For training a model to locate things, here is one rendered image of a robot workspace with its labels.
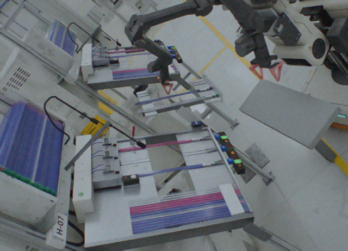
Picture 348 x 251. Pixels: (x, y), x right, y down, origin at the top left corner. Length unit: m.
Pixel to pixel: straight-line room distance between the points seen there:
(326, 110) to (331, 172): 0.65
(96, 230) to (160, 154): 1.63
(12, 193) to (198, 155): 0.93
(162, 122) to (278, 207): 1.15
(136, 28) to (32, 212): 0.90
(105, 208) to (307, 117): 1.06
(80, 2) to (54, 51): 3.48
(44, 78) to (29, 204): 1.35
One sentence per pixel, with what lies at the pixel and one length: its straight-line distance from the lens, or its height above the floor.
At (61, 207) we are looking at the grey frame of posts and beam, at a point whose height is 1.35.
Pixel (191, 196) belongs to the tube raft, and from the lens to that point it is 1.57.
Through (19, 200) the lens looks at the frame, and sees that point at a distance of 1.41.
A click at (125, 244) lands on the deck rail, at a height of 1.09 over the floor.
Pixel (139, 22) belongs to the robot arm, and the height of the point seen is 1.46.
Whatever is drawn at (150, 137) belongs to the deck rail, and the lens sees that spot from 1.94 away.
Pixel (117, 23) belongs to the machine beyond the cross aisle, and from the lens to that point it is 6.14.
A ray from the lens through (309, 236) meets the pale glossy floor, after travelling 2.21.
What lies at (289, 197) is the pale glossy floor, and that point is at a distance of 2.37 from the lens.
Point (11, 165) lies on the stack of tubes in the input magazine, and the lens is 1.42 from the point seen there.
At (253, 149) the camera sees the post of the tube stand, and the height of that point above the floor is 0.01.
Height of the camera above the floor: 1.88
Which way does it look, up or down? 30 degrees down
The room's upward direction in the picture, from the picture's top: 54 degrees counter-clockwise
